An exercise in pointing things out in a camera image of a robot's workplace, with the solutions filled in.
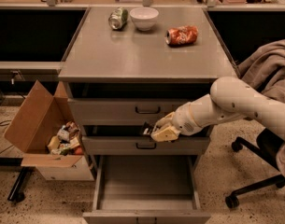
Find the middle grey drawer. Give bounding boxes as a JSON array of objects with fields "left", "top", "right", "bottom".
[{"left": 83, "top": 125, "right": 211, "bottom": 155}]

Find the open cardboard box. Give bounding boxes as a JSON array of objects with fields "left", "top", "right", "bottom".
[{"left": 4, "top": 80, "right": 82, "bottom": 168}]

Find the top grey drawer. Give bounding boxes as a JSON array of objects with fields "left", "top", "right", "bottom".
[{"left": 68, "top": 83, "right": 211, "bottom": 126}]

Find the white box under cardboard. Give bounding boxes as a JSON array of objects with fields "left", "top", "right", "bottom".
[{"left": 37, "top": 156, "right": 94, "bottom": 181}]

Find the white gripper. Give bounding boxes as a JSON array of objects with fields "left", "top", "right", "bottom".
[{"left": 150, "top": 102, "right": 202, "bottom": 142}]

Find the white bowl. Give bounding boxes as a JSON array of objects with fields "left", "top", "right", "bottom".
[{"left": 130, "top": 7, "right": 159, "bottom": 31}]

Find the grey drawer cabinet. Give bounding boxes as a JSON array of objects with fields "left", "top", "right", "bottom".
[{"left": 58, "top": 6, "right": 239, "bottom": 161}]

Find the snack packets pile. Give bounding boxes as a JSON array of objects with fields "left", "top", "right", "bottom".
[{"left": 47, "top": 121, "right": 83, "bottom": 156}]

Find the grey drawer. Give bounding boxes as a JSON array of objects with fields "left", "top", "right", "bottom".
[
  {"left": 83, "top": 125, "right": 211, "bottom": 155},
  {"left": 68, "top": 83, "right": 211, "bottom": 126},
  {"left": 83, "top": 155, "right": 210, "bottom": 224}
]

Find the black table leg base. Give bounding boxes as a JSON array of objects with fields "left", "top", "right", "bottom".
[{"left": 0, "top": 158, "right": 34, "bottom": 203}]

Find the black office chair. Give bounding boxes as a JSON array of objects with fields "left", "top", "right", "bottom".
[{"left": 224, "top": 128, "right": 285, "bottom": 209}]

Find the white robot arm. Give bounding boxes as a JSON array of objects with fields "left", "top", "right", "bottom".
[{"left": 150, "top": 77, "right": 285, "bottom": 142}]

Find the bottom grey drawer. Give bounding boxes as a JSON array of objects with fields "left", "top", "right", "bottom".
[{"left": 83, "top": 155, "right": 210, "bottom": 224}]

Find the crushed orange soda can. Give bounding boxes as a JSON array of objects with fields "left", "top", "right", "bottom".
[{"left": 165, "top": 25, "right": 198, "bottom": 46}]

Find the dark chocolate rxbar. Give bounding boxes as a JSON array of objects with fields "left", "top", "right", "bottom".
[{"left": 142, "top": 122, "right": 154, "bottom": 136}]

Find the crushed green soda can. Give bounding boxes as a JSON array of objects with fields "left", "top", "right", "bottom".
[{"left": 108, "top": 7, "right": 128, "bottom": 30}]

